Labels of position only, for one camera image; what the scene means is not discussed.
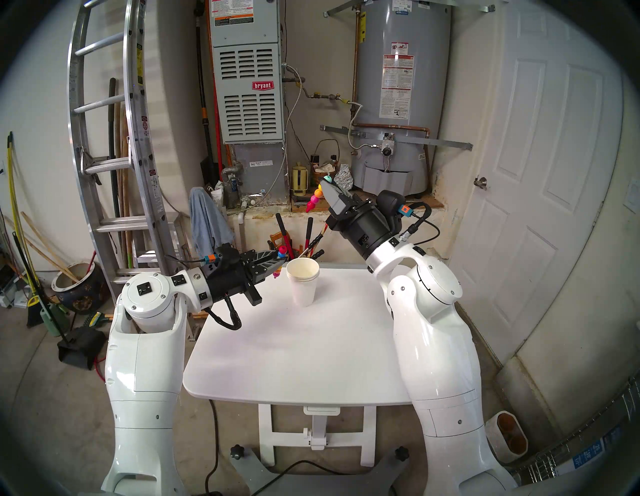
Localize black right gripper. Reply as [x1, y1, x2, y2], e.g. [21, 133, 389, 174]
[320, 177, 398, 258]

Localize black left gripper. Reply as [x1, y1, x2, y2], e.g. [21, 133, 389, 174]
[202, 249, 290, 307]

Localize multicolour bead stacking marker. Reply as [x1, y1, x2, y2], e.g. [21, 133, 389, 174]
[306, 172, 334, 213]

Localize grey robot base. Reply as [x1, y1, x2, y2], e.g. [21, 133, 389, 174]
[230, 445, 411, 496]

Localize white paper cup stack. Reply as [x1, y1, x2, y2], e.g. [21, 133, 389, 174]
[286, 257, 321, 307]

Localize blue hanging towel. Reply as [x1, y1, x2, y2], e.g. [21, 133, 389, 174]
[189, 186, 235, 261]

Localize grey water heater tank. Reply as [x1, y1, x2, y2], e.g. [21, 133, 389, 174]
[350, 0, 451, 198]

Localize white folding table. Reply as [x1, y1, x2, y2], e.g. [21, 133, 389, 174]
[182, 267, 416, 468]

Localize gas pipe with yellow valve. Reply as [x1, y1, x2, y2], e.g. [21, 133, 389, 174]
[305, 91, 363, 108]

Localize flexible metal conduit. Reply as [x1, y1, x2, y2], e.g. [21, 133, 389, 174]
[260, 62, 304, 201]

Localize grey Bryant furnace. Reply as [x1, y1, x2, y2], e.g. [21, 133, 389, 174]
[207, 0, 288, 201]

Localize wooden long tool pole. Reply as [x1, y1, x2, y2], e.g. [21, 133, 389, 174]
[117, 102, 136, 261]

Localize aluminium extension ladder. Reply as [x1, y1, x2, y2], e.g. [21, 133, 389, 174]
[67, 0, 173, 301]

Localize black long tool pole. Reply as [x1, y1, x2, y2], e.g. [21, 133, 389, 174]
[107, 77, 123, 266]

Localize dark ceramic pot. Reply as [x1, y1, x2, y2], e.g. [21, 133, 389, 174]
[51, 261, 108, 313]

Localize black dustpan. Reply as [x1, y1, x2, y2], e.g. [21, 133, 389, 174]
[56, 325, 107, 371]

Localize white panel door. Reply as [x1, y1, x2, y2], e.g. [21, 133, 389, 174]
[445, 0, 626, 361]

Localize white two-hole planter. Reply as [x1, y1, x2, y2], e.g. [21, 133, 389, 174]
[485, 411, 529, 463]

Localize wicker basket with handle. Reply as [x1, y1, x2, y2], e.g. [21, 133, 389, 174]
[312, 139, 341, 191]

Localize red black handled loppers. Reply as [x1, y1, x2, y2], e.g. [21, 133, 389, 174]
[275, 213, 315, 261]

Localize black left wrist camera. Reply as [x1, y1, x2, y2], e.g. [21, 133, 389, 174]
[204, 246, 238, 268]

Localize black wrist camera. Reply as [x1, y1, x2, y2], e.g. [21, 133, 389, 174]
[376, 190, 413, 223]
[204, 246, 238, 268]

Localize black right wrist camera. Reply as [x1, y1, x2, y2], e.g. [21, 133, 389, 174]
[376, 190, 413, 223]

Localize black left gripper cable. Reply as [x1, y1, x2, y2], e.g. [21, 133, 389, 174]
[207, 295, 243, 331]

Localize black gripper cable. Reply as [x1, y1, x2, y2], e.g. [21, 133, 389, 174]
[400, 202, 441, 243]
[207, 295, 243, 331]

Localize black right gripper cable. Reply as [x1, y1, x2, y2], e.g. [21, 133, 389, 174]
[400, 202, 441, 243]

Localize black handled shovel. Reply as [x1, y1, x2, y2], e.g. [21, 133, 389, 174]
[196, 20, 221, 188]

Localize grey metal strap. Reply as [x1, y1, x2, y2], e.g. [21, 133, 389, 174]
[322, 0, 496, 18]
[320, 125, 473, 151]

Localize black floor power cable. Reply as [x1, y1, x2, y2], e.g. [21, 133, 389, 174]
[205, 400, 222, 496]

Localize yellow handled broom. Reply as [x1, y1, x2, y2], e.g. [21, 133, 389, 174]
[6, 132, 48, 328]

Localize metal wire rack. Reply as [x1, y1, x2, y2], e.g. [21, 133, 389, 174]
[515, 375, 640, 496]

